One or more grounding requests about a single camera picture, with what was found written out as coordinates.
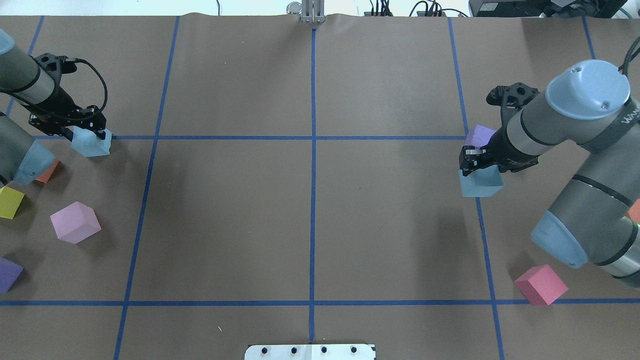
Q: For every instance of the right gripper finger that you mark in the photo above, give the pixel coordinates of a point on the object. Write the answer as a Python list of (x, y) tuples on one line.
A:
[(469, 167), (470, 153)]

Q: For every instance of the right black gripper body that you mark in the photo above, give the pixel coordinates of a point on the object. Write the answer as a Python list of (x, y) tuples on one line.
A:
[(506, 151)]

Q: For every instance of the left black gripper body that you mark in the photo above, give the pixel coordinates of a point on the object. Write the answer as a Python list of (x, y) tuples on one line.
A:
[(61, 106)]

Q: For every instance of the light blue foam block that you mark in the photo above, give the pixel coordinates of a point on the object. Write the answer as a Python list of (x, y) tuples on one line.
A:
[(482, 183), (89, 145)]

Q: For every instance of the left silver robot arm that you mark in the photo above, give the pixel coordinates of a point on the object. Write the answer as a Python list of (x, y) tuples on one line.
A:
[(35, 84)]

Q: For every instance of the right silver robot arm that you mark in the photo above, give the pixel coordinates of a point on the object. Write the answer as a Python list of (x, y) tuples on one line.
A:
[(590, 104)]

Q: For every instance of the far purple foam block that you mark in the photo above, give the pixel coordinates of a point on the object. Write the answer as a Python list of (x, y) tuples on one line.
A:
[(479, 136)]

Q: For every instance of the purple foam block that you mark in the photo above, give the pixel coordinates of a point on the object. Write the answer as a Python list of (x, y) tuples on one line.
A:
[(9, 274), (479, 136)]

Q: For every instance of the near orange foam block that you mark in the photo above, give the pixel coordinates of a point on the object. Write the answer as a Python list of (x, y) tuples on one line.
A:
[(48, 173)]

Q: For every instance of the orange foam block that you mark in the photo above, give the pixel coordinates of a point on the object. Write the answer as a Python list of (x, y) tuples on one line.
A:
[(48, 173), (633, 212)]

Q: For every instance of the yellow foam block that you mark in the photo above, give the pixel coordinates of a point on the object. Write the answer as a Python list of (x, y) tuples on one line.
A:
[(10, 201)]

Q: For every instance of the near light pink foam block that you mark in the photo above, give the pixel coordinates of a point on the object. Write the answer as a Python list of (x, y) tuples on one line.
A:
[(75, 223)]

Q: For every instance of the far magenta foam block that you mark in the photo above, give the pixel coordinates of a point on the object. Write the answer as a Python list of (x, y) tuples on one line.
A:
[(541, 286)]

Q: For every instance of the far orange foam block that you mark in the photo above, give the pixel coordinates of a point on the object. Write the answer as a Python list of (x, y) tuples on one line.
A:
[(633, 212)]

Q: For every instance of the near purple foam block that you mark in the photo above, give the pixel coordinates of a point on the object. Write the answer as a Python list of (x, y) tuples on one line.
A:
[(9, 274)]

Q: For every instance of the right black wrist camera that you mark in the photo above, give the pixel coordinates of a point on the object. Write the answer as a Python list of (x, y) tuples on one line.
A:
[(511, 99)]

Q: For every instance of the aluminium frame post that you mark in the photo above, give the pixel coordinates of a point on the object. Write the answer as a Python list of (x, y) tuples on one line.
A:
[(312, 11)]

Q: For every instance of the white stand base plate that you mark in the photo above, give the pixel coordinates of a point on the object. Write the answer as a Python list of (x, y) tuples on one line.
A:
[(339, 351)]

